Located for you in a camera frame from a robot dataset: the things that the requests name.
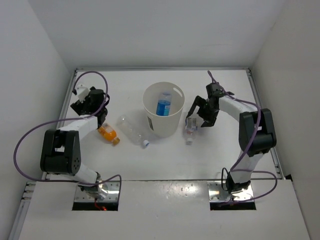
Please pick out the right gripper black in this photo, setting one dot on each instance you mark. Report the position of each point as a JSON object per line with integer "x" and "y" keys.
{"x": 209, "y": 120}

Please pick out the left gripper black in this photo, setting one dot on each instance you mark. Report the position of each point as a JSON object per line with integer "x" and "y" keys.
{"x": 78, "y": 106}

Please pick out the clear bottle white cap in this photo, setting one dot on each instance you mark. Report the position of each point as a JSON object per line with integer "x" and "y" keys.
{"x": 190, "y": 130}

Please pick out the blue label plastic bottle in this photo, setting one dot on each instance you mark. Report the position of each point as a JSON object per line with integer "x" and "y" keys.
{"x": 164, "y": 104}

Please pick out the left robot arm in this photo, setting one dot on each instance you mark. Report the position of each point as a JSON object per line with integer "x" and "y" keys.
{"x": 61, "y": 150}

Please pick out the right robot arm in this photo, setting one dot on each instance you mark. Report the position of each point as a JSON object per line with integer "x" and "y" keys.
{"x": 256, "y": 131}

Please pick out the white round plastic bin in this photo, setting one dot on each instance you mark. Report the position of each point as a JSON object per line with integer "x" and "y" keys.
{"x": 163, "y": 126}

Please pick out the orange juice bottle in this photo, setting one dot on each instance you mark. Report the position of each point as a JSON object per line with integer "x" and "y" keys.
{"x": 109, "y": 134}

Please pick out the clear bottle blue-white cap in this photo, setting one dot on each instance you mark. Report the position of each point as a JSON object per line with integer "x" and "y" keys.
{"x": 132, "y": 131}

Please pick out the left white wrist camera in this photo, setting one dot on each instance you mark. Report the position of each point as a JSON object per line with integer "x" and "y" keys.
{"x": 81, "y": 91}

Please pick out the aluminium frame rail back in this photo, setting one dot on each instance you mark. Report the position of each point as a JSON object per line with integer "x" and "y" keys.
{"x": 164, "y": 68}

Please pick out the aluminium frame rail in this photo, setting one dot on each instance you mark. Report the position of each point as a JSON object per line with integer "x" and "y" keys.
{"x": 30, "y": 185}
{"x": 266, "y": 134}
{"x": 164, "y": 68}

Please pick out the aluminium frame rail right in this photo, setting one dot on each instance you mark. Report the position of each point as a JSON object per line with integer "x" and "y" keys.
{"x": 266, "y": 134}

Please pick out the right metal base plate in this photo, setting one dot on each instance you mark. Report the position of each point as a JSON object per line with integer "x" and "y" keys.
{"x": 218, "y": 195}

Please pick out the metal base plate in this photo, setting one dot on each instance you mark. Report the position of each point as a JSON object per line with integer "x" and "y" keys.
{"x": 218, "y": 195}
{"x": 107, "y": 193}

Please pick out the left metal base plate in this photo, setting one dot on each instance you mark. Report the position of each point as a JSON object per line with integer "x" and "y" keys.
{"x": 107, "y": 193}

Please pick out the aluminium frame rail left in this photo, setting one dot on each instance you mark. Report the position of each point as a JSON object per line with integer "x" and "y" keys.
{"x": 30, "y": 185}

